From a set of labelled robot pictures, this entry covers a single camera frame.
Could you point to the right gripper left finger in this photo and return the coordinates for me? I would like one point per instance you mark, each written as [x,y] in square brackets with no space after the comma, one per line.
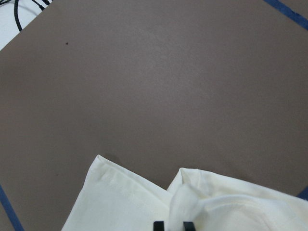
[158,226]

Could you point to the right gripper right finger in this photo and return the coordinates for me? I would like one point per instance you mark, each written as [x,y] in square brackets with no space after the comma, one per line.
[189,226]

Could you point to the cream long-sleeve cat shirt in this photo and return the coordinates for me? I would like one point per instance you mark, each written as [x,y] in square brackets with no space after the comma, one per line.
[116,199]

